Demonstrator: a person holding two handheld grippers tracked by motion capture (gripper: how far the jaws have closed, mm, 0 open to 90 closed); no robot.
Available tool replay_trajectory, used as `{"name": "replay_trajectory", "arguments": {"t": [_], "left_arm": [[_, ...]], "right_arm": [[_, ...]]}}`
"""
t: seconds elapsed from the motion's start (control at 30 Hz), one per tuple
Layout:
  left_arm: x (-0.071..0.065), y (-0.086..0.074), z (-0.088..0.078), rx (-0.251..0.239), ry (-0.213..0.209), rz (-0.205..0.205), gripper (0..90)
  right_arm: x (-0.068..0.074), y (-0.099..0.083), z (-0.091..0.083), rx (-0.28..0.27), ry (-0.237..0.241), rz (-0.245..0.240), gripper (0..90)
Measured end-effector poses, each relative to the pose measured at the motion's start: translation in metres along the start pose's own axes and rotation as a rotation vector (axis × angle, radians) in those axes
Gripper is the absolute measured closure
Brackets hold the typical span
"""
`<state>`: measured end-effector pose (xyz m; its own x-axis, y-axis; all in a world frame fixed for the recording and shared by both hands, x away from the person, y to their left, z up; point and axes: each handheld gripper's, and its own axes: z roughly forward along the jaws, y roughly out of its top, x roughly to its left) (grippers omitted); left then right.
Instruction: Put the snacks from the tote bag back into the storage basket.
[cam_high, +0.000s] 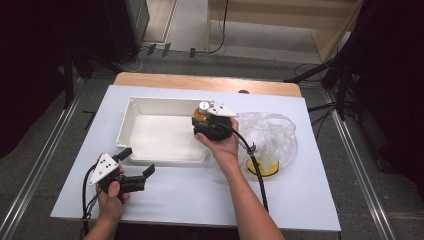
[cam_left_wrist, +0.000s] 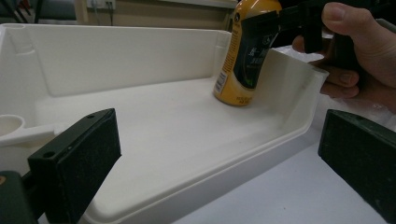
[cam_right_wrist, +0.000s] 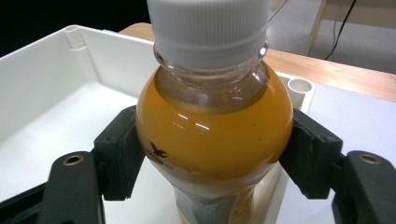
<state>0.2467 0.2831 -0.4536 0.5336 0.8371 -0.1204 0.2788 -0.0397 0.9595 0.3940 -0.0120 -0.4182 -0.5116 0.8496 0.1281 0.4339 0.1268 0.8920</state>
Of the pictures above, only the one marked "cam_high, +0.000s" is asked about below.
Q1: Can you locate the black metal stand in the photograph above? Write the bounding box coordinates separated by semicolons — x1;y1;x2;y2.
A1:
62;49;76;110

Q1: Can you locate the black curtain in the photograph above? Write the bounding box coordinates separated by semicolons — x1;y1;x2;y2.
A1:
321;0;424;201
0;0;129;160

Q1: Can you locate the clear printed plastic bag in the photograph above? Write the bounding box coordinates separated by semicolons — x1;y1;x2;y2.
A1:
236;111;298;178

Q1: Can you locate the wooden table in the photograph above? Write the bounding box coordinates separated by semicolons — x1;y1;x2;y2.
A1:
113;71;303;98

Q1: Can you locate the dark cabinet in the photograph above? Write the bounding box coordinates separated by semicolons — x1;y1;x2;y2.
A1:
103;0;151;65

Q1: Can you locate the orange bottle with white cap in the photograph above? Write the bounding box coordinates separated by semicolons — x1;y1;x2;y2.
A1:
193;101;212;123

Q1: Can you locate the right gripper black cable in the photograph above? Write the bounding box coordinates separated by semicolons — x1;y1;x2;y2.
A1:
229;125;270;213

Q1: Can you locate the metal floor rail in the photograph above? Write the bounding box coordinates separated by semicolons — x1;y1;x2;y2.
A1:
322;89;398;240
0;78;84;240

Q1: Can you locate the black tripod stand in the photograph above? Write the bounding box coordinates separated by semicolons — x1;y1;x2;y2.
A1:
283;56;359;123

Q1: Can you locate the white floor cable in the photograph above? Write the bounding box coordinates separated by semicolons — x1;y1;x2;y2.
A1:
119;46;151;74

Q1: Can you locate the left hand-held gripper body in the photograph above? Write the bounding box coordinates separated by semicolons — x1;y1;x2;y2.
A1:
87;152;148;198

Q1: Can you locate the person's left hand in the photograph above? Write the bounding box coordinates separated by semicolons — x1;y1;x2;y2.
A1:
96;166;131;225

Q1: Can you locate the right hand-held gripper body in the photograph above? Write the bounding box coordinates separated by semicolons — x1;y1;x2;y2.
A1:
199;103;238;142

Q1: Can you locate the light wooden frame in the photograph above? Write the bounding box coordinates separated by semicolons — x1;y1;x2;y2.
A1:
206;0;365;63

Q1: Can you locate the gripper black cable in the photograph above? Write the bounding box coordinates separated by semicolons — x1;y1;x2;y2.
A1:
81;164;102;238
229;125;270;213

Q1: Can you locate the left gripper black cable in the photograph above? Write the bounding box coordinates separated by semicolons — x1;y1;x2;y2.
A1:
81;164;102;238

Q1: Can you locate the white table mat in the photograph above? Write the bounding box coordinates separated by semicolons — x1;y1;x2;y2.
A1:
50;84;342;232

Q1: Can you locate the black hanging cable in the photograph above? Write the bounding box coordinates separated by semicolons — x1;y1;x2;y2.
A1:
194;0;230;55

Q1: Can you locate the person's right hand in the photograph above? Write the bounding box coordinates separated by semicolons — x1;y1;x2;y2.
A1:
194;116;241;170

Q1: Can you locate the white plastic tray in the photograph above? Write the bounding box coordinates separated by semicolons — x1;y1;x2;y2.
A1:
115;96;216;165

